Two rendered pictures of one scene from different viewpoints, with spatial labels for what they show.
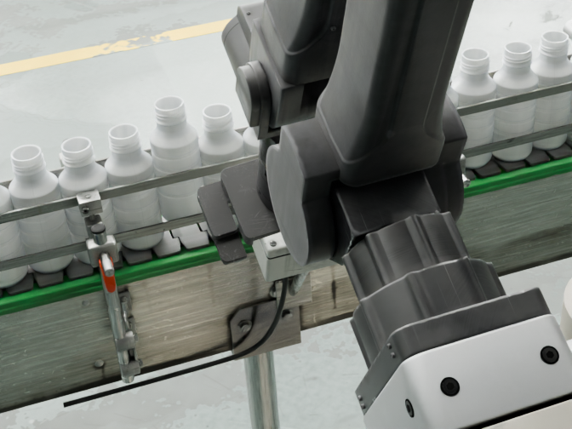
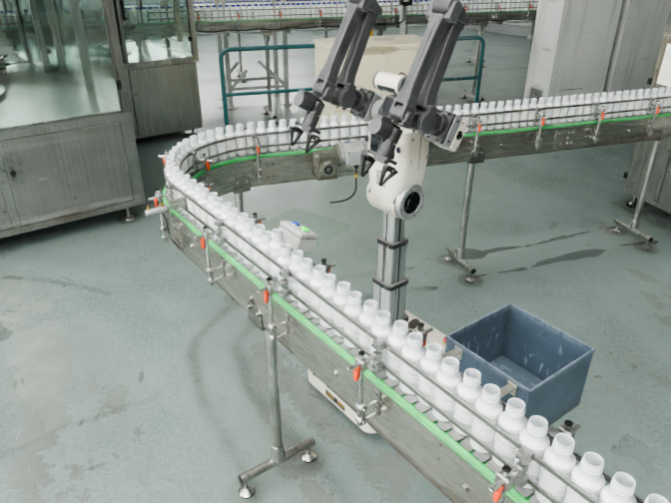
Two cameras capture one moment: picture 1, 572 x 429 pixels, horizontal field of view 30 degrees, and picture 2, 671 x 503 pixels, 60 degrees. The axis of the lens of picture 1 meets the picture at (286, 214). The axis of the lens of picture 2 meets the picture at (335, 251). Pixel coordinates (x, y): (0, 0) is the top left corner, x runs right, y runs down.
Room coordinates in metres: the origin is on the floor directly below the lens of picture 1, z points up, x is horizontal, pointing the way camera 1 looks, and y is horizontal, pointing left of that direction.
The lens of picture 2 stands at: (1.54, 1.77, 2.01)
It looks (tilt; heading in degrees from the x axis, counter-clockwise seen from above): 28 degrees down; 250
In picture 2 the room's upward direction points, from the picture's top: straight up
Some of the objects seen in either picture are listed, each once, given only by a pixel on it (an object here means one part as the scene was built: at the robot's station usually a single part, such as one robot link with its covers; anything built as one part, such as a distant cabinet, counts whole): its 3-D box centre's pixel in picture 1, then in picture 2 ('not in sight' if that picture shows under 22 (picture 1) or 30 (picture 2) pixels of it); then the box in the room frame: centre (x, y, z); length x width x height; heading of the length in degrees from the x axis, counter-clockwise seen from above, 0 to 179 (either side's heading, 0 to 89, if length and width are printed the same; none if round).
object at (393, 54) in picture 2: not in sight; (372, 100); (-0.91, -3.72, 0.59); 1.10 x 0.62 x 1.18; 178
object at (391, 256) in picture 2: not in sight; (390, 276); (0.50, -0.30, 0.65); 0.11 x 0.11 x 0.40; 18
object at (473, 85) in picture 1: (472, 108); (220, 219); (1.25, -0.26, 1.08); 0.06 x 0.06 x 0.17
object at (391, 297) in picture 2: not in sight; (388, 313); (0.50, -0.30, 0.45); 0.13 x 0.13 x 0.40; 18
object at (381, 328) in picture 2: not in sight; (381, 339); (0.99, 0.65, 1.08); 0.06 x 0.06 x 0.17
